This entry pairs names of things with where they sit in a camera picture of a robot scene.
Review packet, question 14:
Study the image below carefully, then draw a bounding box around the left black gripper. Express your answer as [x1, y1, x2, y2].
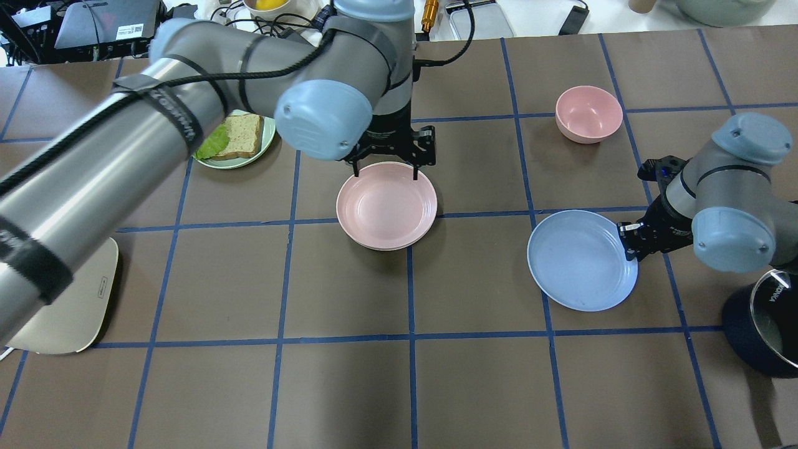
[343, 115, 437, 181]

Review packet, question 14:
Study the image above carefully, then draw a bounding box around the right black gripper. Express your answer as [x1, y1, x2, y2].
[617, 155, 693, 262]

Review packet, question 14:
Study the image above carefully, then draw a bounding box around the pink plate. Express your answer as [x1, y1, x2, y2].
[335, 162, 438, 252]

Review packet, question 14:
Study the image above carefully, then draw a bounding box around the blue plate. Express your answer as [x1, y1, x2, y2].
[527, 210, 638, 312]

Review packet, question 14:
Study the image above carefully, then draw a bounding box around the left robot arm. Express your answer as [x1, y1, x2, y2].
[1, 1, 425, 344]

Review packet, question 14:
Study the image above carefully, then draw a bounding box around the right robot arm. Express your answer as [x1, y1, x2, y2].
[617, 112, 797, 275]

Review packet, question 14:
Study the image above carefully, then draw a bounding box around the green plate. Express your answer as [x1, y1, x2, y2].
[193, 110, 276, 170]

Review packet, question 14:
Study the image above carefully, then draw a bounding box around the pink bowl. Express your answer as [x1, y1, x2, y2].
[555, 85, 624, 144]

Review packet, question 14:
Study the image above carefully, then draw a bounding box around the bread slice on plate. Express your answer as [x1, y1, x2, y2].
[212, 113, 264, 161]

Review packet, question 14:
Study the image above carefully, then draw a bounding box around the dark blue pot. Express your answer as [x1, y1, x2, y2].
[721, 269, 797, 379]

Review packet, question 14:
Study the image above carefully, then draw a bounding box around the gold cylinder tool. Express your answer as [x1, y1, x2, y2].
[421, 0, 440, 34]

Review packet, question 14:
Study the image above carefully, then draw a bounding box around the green lettuce leaf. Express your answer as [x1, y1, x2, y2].
[192, 122, 230, 161]

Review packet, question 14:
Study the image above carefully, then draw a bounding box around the beige bowl with toys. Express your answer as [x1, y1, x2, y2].
[243, 1, 323, 24]

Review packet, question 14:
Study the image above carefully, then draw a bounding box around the yellow toy fruit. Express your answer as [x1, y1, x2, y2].
[252, 0, 289, 11]

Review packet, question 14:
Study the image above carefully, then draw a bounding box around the black power adapter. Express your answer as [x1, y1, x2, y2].
[558, 6, 590, 35]

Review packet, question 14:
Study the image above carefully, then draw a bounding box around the black computer box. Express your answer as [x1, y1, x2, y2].
[54, 1, 166, 51]

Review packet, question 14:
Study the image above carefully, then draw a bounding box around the white toaster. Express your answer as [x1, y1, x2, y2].
[8, 238, 122, 355]

